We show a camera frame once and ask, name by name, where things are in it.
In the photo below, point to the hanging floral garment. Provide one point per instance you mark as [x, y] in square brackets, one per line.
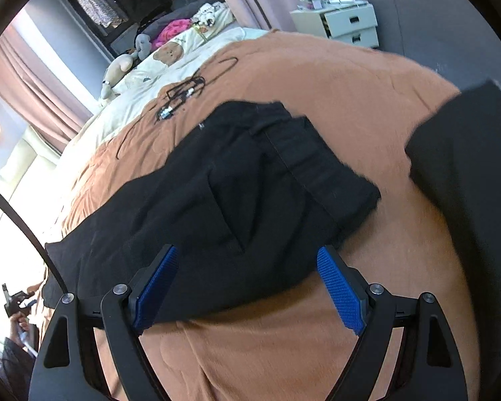
[94, 2]

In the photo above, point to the pink cloth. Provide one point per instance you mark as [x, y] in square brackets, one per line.
[171, 29]

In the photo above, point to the beige plush toy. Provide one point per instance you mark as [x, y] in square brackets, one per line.
[119, 67]

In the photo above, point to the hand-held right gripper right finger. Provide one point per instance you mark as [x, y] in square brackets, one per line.
[342, 288]

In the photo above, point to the folded black garment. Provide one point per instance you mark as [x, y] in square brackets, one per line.
[463, 167]

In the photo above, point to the cream nightstand with drawers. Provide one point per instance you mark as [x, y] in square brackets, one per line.
[350, 19]

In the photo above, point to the grey elephant plush toy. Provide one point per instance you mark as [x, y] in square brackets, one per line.
[144, 44]

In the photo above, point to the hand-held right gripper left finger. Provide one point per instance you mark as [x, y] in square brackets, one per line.
[156, 288]

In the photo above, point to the orange-brown blanket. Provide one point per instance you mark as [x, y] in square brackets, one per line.
[359, 112]

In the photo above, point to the dark grey bedding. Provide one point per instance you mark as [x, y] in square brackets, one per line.
[158, 23]

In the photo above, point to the black pants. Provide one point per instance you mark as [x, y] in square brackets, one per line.
[234, 183]

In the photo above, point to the spotted plush toy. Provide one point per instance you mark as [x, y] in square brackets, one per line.
[206, 14]

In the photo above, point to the person's left forearm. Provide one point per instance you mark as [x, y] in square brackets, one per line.
[16, 359]

